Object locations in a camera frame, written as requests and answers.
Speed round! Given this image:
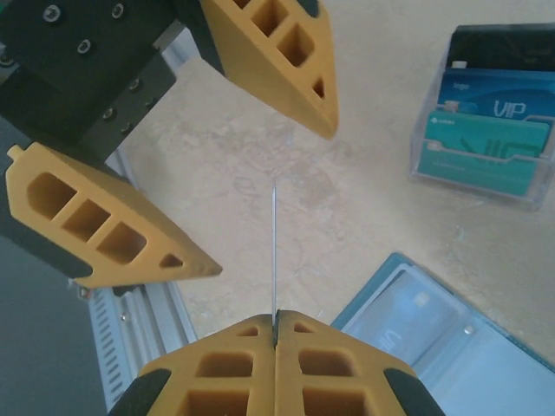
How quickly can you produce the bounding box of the blue folding card holder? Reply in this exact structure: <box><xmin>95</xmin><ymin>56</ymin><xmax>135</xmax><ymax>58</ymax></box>
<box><xmin>329</xmin><ymin>251</ymin><xmax>555</xmax><ymax>416</ymax></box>

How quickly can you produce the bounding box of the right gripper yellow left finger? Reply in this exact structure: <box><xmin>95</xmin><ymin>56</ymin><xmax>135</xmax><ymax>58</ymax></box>
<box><xmin>107</xmin><ymin>314</ymin><xmax>278</xmax><ymax>416</ymax></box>

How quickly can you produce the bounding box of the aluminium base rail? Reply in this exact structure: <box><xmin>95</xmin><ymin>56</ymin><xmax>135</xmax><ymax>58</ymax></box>
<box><xmin>103</xmin><ymin>145</ymin><xmax>201</xmax><ymax>348</ymax></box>

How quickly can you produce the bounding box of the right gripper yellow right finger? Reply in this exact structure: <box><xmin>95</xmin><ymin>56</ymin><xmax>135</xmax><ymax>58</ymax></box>
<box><xmin>276</xmin><ymin>309</ymin><xmax>447</xmax><ymax>416</ymax></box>

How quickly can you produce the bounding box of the clear acrylic card stand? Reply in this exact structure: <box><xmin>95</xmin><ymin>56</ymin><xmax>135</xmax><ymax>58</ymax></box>
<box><xmin>407</xmin><ymin>23</ymin><xmax>555</xmax><ymax>213</ymax></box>

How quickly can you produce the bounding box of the white perforated cable duct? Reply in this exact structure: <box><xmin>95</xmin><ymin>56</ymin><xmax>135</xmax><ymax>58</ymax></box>
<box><xmin>86</xmin><ymin>285</ymin><xmax>144</xmax><ymax>408</ymax></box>

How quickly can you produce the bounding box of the teal VIP credit card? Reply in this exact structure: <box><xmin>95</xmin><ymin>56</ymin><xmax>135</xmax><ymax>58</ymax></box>
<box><xmin>346</xmin><ymin>268</ymin><xmax>472</xmax><ymax>378</ymax></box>
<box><xmin>416</xmin><ymin>108</ymin><xmax>552</xmax><ymax>196</ymax></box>

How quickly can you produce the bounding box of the black credit card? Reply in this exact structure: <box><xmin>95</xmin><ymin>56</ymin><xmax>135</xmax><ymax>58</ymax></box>
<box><xmin>446</xmin><ymin>23</ymin><xmax>555</xmax><ymax>73</ymax></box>

